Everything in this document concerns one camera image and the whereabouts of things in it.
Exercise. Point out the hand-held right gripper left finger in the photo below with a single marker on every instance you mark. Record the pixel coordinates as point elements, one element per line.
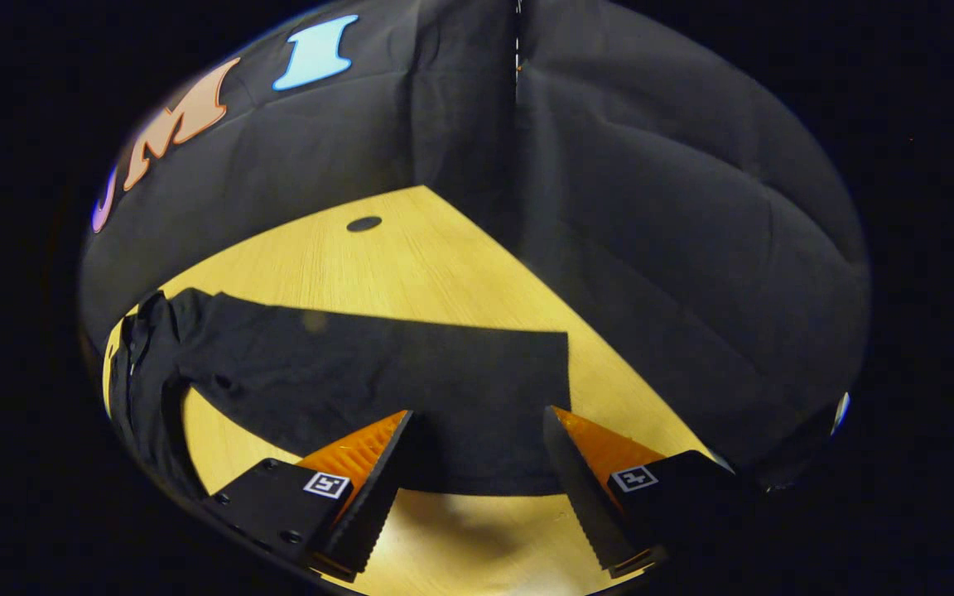
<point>378,505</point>

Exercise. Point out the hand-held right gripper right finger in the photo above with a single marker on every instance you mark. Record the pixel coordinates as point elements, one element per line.
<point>580,505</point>

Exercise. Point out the black button shirt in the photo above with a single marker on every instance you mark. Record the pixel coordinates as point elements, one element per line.
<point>361,372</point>

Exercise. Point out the black backdrop cloth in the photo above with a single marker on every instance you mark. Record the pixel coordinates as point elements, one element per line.
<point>651,248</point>

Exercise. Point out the black table grommet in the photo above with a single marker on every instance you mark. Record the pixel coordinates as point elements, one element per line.
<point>363,223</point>

